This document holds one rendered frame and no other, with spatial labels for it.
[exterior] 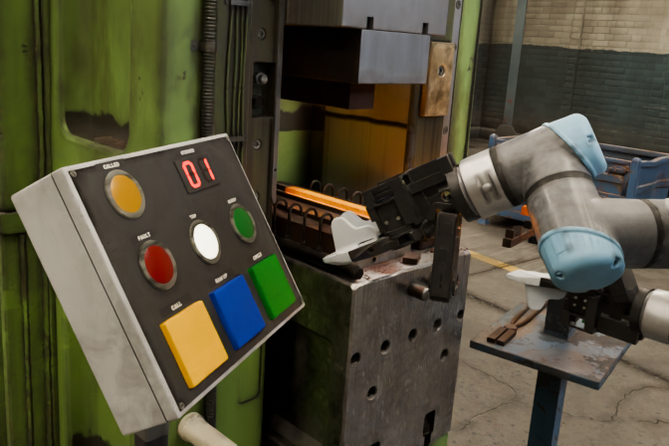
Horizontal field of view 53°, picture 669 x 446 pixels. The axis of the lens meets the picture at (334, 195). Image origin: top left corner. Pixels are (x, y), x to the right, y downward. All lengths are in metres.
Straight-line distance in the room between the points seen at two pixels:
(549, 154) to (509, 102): 9.82
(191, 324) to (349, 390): 0.60
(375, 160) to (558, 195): 0.97
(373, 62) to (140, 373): 0.73
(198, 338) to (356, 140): 1.02
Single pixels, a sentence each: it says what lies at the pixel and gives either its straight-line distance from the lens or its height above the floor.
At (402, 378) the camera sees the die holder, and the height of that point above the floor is 0.67.
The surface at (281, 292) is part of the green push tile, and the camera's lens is 0.94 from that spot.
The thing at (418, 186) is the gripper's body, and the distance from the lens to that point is 0.81.
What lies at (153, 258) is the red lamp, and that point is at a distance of 0.76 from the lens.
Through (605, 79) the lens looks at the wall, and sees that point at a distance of 9.76.
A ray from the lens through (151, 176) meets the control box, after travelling 0.81.
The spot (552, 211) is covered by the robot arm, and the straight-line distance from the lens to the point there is 0.73.
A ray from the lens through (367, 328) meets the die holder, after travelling 1.28.
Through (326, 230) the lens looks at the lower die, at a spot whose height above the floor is 0.98.
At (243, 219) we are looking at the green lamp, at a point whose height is 1.09.
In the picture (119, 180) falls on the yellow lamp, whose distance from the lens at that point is 0.76.
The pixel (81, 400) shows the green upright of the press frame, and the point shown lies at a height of 0.51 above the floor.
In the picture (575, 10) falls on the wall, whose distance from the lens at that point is 10.06.
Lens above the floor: 1.34
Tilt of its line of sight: 13 degrees down
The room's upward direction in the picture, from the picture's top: 4 degrees clockwise
